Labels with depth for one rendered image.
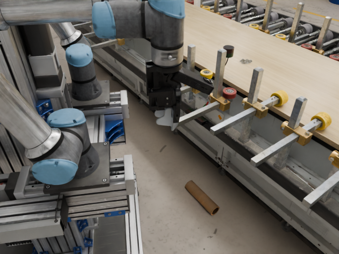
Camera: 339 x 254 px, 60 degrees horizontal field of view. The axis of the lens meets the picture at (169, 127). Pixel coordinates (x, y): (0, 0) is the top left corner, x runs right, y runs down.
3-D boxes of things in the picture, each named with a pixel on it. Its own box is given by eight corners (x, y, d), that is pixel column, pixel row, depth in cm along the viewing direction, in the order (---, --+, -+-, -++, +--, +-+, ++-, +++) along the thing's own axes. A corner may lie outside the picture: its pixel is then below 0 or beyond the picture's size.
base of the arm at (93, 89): (69, 102, 141) (65, 84, 135) (72, 85, 152) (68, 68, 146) (102, 99, 143) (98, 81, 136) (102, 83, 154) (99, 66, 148)
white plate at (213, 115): (222, 128, 179) (223, 115, 172) (194, 108, 195) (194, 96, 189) (222, 128, 179) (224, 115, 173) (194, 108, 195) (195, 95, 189)
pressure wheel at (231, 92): (227, 111, 176) (229, 95, 169) (218, 105, 181) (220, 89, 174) (236, 107, 180) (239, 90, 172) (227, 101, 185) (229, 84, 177)
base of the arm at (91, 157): (54, 181, 103) (47, 162, 97) (60, 151, 114) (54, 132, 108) (99, 176, 105) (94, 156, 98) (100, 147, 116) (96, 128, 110)
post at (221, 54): (213, 123, 185) (222, 51, 155) (210, 120, 187) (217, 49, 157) (217, 121, 187) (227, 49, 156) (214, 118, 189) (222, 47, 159)
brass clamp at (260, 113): (259, 119, 150) (261, 111, 146) (239, 107, 158) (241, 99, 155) (267, 115, 152) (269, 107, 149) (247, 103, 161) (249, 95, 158)
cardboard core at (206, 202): (211, 210, 207) (184, 183, 225) (210, 216, 212) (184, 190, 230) (220, 204, 210) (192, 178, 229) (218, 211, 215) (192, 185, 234)
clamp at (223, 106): (223, 111, 172) (224, 104, 169) (207, 101, 180) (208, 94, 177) (230, 108, 174) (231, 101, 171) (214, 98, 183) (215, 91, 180)
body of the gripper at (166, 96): (147, 97, 80) (144, 55, 72) (178, 94, 81) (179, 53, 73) (149, 113, 74) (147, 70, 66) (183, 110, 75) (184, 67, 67)
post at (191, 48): (188, 111, 205) (191, 46, 174) (184, 109, 207) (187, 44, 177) (191, 110, 206) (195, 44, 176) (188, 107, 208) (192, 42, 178)
